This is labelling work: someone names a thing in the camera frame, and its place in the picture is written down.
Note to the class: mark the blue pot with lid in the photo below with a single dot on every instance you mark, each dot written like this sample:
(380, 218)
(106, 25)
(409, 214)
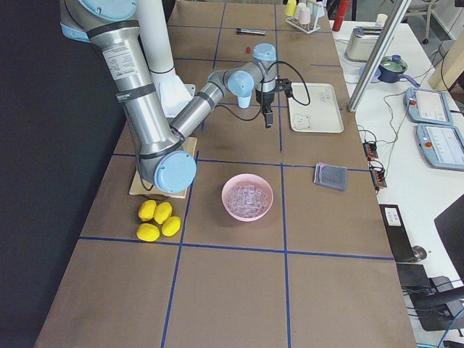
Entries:
(393, 69)

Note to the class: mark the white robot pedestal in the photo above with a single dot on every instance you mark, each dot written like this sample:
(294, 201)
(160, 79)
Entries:
(172, 92)

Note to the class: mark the yellow lemon back left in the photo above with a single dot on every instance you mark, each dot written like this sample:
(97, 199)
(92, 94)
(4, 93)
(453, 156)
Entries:
(146, 210)

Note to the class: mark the grey folded cloth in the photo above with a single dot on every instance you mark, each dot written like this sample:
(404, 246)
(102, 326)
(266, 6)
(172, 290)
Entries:
(331, 176)

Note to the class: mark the aluminium frame post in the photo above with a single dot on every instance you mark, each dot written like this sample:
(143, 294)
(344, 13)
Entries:
(389, 29)

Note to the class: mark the yellow lemon front left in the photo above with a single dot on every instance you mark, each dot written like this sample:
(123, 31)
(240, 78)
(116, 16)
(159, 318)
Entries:
(148, 232)

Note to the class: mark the orange power strip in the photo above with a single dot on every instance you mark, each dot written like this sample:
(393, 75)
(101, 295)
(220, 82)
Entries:
(378, 175)
(370, 149)

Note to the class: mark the red bottle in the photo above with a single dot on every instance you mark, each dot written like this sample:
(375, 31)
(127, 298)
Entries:
(342, 7)

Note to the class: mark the upper orange power strip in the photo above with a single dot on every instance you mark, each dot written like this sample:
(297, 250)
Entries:
(370, 149)

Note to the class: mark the yellow cup on rack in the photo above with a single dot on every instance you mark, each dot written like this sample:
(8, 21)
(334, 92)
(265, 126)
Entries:
(290, 9)

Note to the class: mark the cream bear tray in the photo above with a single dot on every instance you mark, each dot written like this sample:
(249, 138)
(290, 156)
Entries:
(322, 115)

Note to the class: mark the silver toaster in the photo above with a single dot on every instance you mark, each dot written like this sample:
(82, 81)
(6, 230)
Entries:
(361, 43)

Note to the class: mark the lower orange power strip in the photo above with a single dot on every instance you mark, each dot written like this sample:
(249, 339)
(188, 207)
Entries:
(378, 175)

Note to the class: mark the yellow lemon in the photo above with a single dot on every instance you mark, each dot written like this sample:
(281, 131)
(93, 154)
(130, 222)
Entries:
(162, 212)
(171, 226)
(148, 232)
(146, 210)

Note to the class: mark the yellow lemon front right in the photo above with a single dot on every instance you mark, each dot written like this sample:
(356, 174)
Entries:
(171, 226)

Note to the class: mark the lower teach pendant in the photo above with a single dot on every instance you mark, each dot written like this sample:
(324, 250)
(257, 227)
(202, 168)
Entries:
(442, 145)

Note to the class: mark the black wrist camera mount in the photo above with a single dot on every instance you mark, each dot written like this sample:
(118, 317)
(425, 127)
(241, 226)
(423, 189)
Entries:
(283, 85)

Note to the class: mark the teach pendant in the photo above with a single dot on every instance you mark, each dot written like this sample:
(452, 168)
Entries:
(428, 106)
(442, 145)

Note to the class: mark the wooden cutting board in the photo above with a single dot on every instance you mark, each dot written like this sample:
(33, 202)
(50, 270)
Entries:
(173, 175)

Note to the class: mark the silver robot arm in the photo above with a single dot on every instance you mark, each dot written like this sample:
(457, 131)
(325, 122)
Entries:
(133, 38)

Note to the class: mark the white cup rack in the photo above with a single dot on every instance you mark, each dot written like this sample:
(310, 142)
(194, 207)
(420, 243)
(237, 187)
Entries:
(318, 10)

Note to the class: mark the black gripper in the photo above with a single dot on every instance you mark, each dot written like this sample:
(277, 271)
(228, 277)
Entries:
(264, 98)

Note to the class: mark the yellow lemon back right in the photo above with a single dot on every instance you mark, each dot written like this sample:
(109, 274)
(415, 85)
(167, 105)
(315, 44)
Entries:
(162, 212)

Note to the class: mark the light blue plastic cup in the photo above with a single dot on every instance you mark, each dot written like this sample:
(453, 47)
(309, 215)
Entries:
(244, 101)

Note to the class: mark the clear ice cubes pile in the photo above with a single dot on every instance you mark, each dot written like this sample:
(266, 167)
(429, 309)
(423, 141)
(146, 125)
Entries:
(247, 201)

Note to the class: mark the pink cup on rack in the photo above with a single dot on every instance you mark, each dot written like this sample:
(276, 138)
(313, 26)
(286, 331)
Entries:
(304, 15)

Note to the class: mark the upper teach pendant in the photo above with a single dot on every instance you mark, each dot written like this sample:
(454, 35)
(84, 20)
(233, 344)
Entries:
(428, 106)

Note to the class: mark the steel muddler black tip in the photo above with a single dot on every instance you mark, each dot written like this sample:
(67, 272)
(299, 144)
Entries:
(252, 32)

